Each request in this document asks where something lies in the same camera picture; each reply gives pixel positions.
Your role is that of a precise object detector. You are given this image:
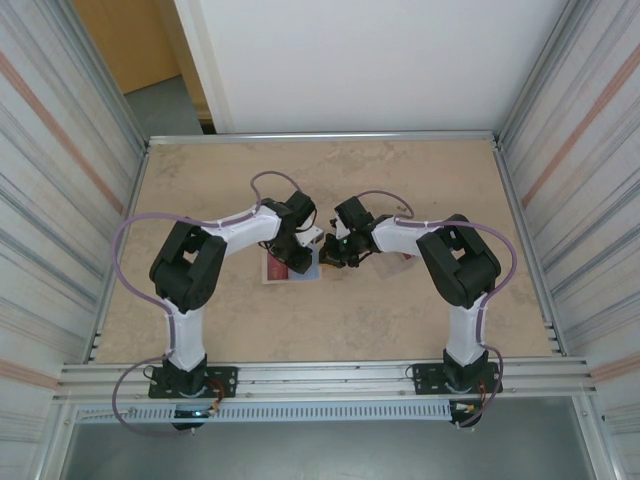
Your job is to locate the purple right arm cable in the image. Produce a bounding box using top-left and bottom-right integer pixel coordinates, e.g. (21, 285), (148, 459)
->
(352, 188), (520, 430)

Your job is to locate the aluminium frame post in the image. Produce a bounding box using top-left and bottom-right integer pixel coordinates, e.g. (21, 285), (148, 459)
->
(62, 0), (150, 151)
(497, 0), (581, 144)

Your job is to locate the wide aluminium frame rail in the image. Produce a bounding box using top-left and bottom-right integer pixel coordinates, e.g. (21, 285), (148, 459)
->
(55, 355), (600, 404)

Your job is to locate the aluminium side rail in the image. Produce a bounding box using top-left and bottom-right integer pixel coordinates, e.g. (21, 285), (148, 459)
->
(89, 141), (152, 362)
(492, 138), (569, 357)

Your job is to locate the slotted grey cable duct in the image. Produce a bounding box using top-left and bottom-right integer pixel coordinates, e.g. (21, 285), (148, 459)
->
(74, 402), (455, 425)

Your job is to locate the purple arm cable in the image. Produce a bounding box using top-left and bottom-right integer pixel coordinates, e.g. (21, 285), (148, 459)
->
(110, 171), (297, 437)
(352, 188), (520, 430)

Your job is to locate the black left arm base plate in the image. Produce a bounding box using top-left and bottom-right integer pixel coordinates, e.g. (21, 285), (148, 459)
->
(148, 365), (239, 400)

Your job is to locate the red credit card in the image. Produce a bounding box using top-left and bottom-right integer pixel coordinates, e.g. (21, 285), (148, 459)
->
(265, 254), (291, 280)

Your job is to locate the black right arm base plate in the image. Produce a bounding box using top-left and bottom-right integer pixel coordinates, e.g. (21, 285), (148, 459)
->
(410, 360), (504, 397)

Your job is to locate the thin aluminium frame rail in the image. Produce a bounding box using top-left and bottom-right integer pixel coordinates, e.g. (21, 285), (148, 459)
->
(147, 130), (503, 147)

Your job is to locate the striped corrugated side panel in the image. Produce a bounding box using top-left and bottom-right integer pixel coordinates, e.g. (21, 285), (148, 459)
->
(499, 0), (640, 441)
(0, 0), (146, 441)

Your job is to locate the wooden door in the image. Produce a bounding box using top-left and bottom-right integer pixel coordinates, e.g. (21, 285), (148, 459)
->
(71, 0), (182, 95)

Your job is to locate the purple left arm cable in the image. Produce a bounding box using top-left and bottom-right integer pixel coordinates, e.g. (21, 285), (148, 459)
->
(110, 171), (297, 437)

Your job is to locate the beige leather card holder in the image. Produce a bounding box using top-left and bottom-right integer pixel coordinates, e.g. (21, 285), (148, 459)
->
(261, 243), (322, 285)

